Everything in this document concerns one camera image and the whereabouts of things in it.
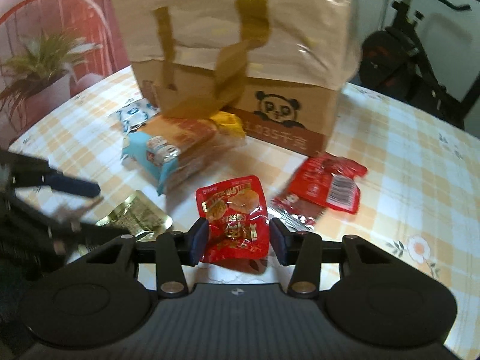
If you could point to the red barcode snack packet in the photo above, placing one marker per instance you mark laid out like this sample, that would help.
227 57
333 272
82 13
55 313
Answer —
318 174

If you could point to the black exercise bike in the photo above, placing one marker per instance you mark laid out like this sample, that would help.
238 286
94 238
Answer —
378 60

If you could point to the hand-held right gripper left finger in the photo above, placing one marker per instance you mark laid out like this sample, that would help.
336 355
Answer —
198 240

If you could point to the yellow snack packet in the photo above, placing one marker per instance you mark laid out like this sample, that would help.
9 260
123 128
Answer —
230 123

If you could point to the blue and white patterned packet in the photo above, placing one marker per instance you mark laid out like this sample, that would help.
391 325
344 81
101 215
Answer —
133 114

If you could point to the sliced bread packet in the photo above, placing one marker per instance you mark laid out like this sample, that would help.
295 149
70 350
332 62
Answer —
176 146

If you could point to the red silver-edged snack packet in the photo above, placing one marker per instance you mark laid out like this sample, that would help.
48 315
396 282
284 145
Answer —
296 204

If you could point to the gold foil snack packet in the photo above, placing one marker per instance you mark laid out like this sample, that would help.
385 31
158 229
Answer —
138 210

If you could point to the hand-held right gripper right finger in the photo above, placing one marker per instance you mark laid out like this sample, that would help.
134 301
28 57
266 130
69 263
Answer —
279 240

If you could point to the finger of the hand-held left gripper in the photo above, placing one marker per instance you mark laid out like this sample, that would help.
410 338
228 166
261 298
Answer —
75 186
63 232

